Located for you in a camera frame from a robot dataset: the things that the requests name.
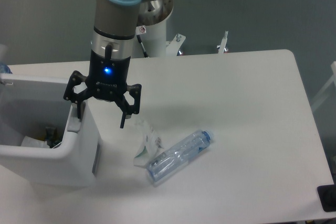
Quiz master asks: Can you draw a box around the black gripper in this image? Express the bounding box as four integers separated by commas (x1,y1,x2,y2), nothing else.
63,50,142,129

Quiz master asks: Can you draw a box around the grey lid push button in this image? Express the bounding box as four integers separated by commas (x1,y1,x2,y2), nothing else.
66,104,81,133

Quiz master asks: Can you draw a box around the white trash can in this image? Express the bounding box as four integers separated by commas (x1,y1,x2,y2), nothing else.
1,73,101,187

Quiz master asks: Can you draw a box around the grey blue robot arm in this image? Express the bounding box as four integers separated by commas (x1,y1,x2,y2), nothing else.
64,0,158,127

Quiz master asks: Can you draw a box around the trash inside can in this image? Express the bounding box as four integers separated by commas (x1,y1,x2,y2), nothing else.
21,126,62,149

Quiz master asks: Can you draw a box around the crumpled white paper carton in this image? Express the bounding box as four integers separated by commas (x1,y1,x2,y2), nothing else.
133,119,164,168

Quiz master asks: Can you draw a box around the clear plastic water bottle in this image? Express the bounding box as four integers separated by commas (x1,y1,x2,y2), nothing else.
146,130,213,184

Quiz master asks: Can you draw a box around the blue plastic bag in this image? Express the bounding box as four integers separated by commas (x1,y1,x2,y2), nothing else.
0,61,12,74

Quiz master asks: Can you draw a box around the black device at table edge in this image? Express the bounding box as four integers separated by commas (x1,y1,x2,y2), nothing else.
317,184,335,212

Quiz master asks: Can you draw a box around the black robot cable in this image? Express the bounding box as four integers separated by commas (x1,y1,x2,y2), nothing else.
135,34,150,58

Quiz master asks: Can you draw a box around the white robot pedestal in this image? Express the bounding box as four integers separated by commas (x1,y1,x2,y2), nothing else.
90,0,229,61

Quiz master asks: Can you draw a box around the white frame at right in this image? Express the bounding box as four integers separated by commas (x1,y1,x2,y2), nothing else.
310,61,335,113

